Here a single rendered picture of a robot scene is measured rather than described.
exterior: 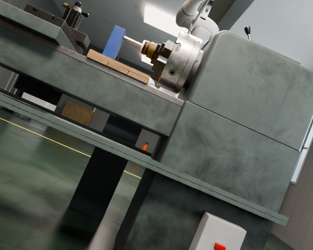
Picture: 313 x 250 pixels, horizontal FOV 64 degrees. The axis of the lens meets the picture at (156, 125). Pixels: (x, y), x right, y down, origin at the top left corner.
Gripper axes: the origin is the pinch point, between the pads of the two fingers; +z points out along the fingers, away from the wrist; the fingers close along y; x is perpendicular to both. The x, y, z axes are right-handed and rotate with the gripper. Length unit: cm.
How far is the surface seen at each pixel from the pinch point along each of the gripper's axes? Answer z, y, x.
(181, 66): 27.8, -4.2, 0.0
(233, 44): 10.5, 3.5, 17.5
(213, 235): 93, 10, 39
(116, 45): 28.4, -14.8, -34.4
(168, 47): 21.5, -5.0, -9.7
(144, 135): 42, -816, 36
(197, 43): 13.6, -5.1, 2.9
